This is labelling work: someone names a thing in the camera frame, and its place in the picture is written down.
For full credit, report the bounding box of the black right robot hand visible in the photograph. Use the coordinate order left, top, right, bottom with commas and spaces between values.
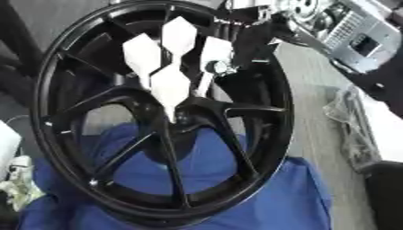
204, 4, 283, 76

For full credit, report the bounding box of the white pin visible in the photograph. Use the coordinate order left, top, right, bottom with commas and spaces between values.
158, 15, 201, 58
121, 32, 164, 92
193, 36, 237, 99
148, 64, 193, 124

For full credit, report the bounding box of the black spoked wheel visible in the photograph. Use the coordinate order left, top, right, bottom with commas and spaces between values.
28, 0, 296, 229

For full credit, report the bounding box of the clear plastic bag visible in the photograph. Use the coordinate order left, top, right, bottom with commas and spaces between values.
322, 84, 384, 173

